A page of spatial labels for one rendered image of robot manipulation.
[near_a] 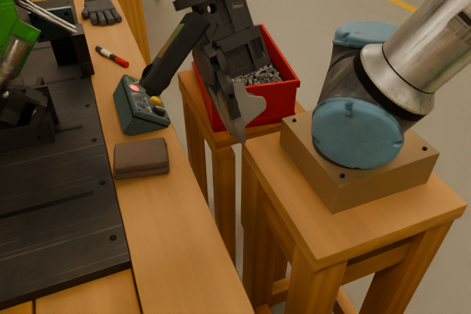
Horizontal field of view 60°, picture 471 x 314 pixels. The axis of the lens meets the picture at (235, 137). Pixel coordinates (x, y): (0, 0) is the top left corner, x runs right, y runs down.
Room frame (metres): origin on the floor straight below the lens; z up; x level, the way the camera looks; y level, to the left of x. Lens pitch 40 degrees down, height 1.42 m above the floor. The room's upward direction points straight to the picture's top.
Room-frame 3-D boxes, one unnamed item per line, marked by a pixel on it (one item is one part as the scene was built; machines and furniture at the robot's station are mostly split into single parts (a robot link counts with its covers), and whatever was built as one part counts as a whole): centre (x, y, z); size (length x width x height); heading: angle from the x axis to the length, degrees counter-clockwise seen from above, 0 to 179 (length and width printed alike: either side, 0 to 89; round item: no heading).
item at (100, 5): (1.21, 0.42, 0.91); 0.20 x 0.11 x 0.03; 25
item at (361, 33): (0.58, -0.21, 1.09); 0.13 x 0.12 x 0.14; 161
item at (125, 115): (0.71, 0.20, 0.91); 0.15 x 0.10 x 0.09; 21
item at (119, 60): (0.93, 0.32, 0.91); 0.13 x 0.02 x 0.02; 48
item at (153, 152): (0.55, 0.17, 0.91); 0.10 x 0.08 x 0.03; 101
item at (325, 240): (0.58, -0.22, 0.83); 0.32 x 0.32 x 0.04; 22
